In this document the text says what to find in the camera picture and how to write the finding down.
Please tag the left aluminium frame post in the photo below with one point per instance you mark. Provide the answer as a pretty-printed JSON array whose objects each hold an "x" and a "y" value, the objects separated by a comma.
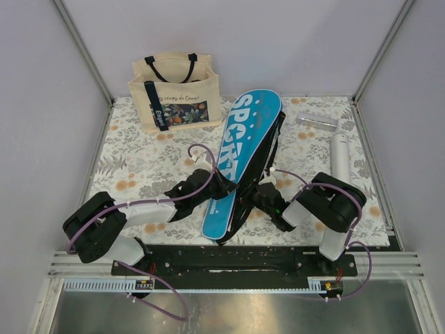
[{"x": 77, "y": 39}]

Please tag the right aluminium frame post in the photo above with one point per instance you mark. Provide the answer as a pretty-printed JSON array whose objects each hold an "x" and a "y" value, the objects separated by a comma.
[{"x": 390, "y": 36}]

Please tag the white slotted cable duct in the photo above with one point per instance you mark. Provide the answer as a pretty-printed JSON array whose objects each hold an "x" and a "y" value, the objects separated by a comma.
[{"x": 108, "y": 285}]

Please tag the white shuttlecock tube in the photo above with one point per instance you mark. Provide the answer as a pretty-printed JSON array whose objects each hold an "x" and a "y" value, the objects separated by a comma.
[{"x": 340, "y": 158}]

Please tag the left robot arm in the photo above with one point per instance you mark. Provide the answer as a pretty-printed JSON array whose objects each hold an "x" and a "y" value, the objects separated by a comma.
[{"x": 94, "y": 230}]

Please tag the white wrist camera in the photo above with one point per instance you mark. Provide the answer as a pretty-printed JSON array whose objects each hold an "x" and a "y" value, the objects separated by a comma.
[
  {"x": 202, "y": 161},
  {"x": 268, "y": 176}
]

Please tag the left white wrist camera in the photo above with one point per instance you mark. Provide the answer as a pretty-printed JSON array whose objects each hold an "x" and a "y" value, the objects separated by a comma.
[{"x": 202, "y": 161}]

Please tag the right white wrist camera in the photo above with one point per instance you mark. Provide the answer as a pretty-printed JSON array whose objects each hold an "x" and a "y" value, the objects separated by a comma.
[{"x": 268, "y": 176}]

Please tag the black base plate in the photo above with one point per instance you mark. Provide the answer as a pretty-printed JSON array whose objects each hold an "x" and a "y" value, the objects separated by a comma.
[{"x": 242, "y": 267}]

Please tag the blue sport racket cover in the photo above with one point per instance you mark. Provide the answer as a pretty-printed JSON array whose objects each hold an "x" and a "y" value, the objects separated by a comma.
[{"x": 248, "y": 146}]

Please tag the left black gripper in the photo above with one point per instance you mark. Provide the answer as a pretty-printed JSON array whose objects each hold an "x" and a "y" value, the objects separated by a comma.
[{"x": 224, "y": 185}]

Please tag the aluminium frame post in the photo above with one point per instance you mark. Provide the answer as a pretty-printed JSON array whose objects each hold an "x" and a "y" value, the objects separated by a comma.
[
  {"x": 390, "y": 36},
  {"x": 77, "y": 39}
]

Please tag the beige canvas tote bag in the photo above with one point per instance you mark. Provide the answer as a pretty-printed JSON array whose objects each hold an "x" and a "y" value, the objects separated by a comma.
[{"x": 173, "y": 91}]

